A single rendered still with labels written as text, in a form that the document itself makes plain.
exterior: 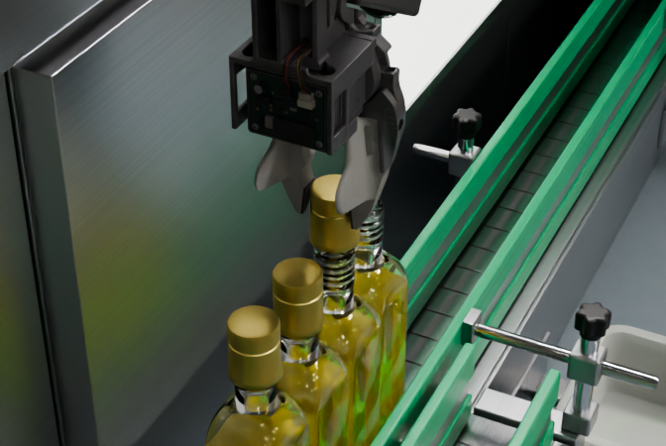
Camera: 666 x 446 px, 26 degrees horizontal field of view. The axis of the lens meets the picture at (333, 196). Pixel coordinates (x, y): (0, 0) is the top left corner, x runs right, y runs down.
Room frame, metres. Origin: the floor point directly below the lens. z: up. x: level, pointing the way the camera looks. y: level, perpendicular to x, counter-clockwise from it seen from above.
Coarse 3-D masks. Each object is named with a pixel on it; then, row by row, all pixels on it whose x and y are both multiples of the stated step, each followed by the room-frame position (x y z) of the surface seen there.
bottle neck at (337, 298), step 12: (324, 252) 0.82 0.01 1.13; (348, 252) 0.81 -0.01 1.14; (324, 264) 0.80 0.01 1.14; (336, 264) 0.80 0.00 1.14; (348, 264) 0.80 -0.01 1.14; (324, 276) 0.80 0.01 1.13; (336, 276) 0.80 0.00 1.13; (348, 276) 0.81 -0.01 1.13; (324, 288) 0.80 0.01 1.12; (336, 288) 0.80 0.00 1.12; (348, 288) 0.80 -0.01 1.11; (324, 300) 0.80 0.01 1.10; (336, 300) 0.80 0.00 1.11; (348, 300) 0.80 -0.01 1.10; (324, 312) 0.80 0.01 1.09; (336, 312) 0.80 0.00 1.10
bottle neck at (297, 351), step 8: (280, 336) 0.75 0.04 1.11; (312, 336) 0.75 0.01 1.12; (280, 344) 0.75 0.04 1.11; (288, 344) 0.75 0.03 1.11; (296, 344) 0.75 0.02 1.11; (304, 344) 0.75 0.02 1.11; (312, 344) 0.75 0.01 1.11; (280, 352) 0.75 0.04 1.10; (288, 352) 0.75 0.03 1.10; (296, 352) 0.75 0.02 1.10; (304, 352) 0.75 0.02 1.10; (312, 352) 0.75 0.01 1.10; (288, 360) 0.75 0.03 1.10; (296, 360) 0.75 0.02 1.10; (304, 360) 0.75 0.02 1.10
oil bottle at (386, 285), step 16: (384, 256) 0.87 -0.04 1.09; (368, 272) 0.85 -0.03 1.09; (384, 272) 0.86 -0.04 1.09; (400, 272) 0.87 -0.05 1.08; (368, 288) 0.84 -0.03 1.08; (384, 288) 0.84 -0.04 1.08; (400, 288) 0.86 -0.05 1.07; (384, 304) 0.84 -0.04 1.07; (400, 304) 0.86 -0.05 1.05; (384, 320) 0.84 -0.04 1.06; (400, 320) 0.87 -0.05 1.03; (384, 336) 0.84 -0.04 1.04; (400, 336) 0.87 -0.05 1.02; (384, 352) 0.84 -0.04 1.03; (400, 352) 0.87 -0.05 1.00; (384, 368) 0.84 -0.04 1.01; (400, 368) 0.87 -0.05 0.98; (384, 384) 0.84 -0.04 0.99; (400, 384) 0.87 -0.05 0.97; (384, 400) 0.84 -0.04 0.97; (384, 416) 0.84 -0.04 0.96
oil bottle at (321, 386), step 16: (320, 352) 0.76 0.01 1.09; (336, 352) 0.77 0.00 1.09; (288, 368) 0.75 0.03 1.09; (304, 368) 0.75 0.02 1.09; (320, 368) 0.75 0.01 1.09; (336, 368) 0.76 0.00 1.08; (288, 384) 0.74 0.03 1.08; (304, 384) 0.74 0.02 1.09; (320, 384) 0.74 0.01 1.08; (336, 384) 0.75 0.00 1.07; (304, 400) 0.73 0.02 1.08; (320, 400) 0.73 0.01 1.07; (336, 400) 0.75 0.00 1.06; (320, 416) 0.73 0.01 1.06; (336, 416) 0.75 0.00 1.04; (320, 432) 0.73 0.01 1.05; (336, 432) 0.75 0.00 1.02
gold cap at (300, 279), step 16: (288, 272) 0.76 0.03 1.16; (304, 272) 0.76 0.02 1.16; (320, 272) 0.76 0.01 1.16; (288, 288) 0.75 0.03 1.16; (304, 288) 0.75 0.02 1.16; (320, 288) 0.75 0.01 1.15; (288, 304) 0.75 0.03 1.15; (304, 304) 0.75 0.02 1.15; (320, 304) 0.75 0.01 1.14; (288, 320) 0.75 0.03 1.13; (304, 320) 0.75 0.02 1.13; (320, 320) 0.75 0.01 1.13; (288, 336) 0.75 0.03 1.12; (304, 336) 0.75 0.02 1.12
